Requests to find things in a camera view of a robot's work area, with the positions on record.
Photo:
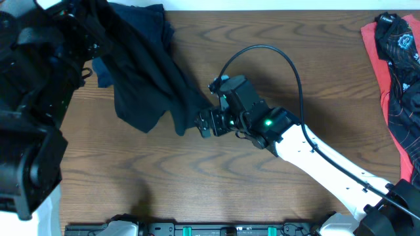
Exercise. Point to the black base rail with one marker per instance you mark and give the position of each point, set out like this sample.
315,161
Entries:
169,229

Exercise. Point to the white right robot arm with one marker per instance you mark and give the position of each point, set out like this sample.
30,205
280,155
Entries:
376,206

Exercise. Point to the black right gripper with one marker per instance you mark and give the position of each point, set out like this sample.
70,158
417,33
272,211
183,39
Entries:
212,122

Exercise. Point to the folded dark blue garment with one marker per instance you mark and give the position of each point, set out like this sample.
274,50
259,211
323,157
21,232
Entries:
155,33

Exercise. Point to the plain black t-shirt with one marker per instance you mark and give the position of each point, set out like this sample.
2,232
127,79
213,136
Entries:
146,80

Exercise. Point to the black patterned jersey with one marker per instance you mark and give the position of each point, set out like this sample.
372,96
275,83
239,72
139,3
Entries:
395,43

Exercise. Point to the red garment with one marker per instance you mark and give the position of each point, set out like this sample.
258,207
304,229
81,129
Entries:
383,78

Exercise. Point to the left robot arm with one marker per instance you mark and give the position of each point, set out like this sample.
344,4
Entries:
44,47

